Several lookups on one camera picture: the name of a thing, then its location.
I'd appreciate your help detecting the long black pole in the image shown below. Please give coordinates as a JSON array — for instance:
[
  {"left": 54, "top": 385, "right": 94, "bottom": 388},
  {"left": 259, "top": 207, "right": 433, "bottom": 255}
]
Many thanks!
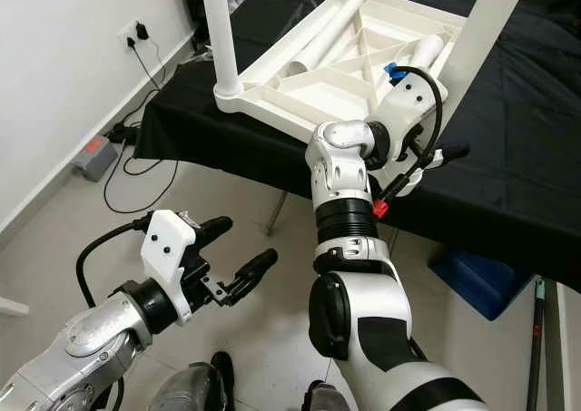
[{"left": 526, "top": 279, "right": 551, "bottom": 411}]

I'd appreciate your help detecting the white wall socket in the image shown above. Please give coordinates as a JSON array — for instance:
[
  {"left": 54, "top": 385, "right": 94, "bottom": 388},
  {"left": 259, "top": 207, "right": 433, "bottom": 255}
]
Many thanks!
[{"left": 118, "top": 23, "right": 148, "bottom": 53}]

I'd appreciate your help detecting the white flat floor strip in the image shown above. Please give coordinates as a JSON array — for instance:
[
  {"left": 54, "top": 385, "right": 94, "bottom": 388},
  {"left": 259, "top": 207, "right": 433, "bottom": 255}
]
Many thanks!
[{"left": 0, "top": 297, "right": 31, "bottom": 318}]

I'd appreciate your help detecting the black power strip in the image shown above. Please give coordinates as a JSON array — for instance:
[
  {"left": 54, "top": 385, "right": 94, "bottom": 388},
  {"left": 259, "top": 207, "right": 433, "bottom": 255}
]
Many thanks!
[{"left": 107, "top": 125, "right": 148, "bottom": 148}]

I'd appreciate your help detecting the black floor cable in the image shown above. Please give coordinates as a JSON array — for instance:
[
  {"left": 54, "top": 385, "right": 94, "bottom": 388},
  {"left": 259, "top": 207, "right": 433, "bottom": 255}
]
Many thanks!
[{"left": 101, "top": 143, "right": 175, "bottom": 215}]

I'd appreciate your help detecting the dark right robot foot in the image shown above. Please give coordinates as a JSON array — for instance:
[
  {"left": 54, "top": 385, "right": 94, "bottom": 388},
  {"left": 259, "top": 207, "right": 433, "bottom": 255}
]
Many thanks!
[{"left": 302, "top": 381, "right": 357, "bottom": 411}]

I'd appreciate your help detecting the grey box orange label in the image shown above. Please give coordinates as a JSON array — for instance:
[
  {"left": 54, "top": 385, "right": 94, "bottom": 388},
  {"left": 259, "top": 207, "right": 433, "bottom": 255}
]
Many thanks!
[{"left": 74, "top": 137, "right": 119, "bottom": 182}]

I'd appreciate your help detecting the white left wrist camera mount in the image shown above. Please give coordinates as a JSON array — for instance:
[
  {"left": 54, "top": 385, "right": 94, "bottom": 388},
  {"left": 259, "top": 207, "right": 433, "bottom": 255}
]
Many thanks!
[{"left": 143, "top": 210, "right": 201, "bottom": 327}]

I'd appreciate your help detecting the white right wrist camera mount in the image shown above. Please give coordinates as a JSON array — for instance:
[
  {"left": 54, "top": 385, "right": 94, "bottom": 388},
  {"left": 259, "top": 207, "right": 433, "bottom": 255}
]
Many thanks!
[{"left": 366, "top": 64, "right": 452, "bottom": 174}]

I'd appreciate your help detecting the blue plastic dustpan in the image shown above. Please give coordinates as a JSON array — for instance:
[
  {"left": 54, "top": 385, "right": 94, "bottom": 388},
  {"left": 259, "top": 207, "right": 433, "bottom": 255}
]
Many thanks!
[{"left": 428, "top": 248, "right": 537, "bottom": 323}]

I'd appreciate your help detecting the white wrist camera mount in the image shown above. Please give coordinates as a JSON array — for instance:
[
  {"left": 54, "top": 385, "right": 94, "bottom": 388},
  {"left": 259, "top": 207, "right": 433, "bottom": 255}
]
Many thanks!
[
  {"left": 366, "top": 64, "right": 452, "bottom": 174},
  {"left": 143, "top": 210, "right": 201, "bottom": 327}
]

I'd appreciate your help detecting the white plastic children table top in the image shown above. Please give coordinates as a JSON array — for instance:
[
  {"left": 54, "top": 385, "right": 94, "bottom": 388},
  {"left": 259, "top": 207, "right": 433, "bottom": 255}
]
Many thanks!
[{"left": 213, "top": 0, "right": 470, "bottom": 174}]

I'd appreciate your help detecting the dark robot foot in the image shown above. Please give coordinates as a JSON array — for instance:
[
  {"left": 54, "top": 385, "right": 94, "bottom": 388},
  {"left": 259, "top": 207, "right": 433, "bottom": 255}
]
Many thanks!
[
  {"left": 302, "top": 381, "right": 357, "bottom": 411},
  {"left": 148, "top": 352, "right": 239, "bottom": 411}
]

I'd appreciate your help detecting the dark left robot foot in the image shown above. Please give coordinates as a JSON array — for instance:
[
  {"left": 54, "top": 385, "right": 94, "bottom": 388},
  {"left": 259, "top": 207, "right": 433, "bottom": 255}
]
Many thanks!
[{"left": 148, "top": 352, "right": 239, "bottom": 411}]

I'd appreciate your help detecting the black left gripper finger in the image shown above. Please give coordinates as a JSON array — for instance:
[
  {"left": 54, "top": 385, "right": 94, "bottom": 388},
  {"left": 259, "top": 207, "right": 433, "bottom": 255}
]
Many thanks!
[
  {"left": 193, "top": 215, "right": 235, "bottom": 246},
  {"left": 225, "top": 248, "right": 280, "bottom": 307}
]

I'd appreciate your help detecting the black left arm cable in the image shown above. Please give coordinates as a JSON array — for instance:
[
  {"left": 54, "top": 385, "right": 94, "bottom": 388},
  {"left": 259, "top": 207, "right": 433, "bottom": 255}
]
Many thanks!
[{"left": 76, "top": 218, "right": 155, "bottom": 308}]

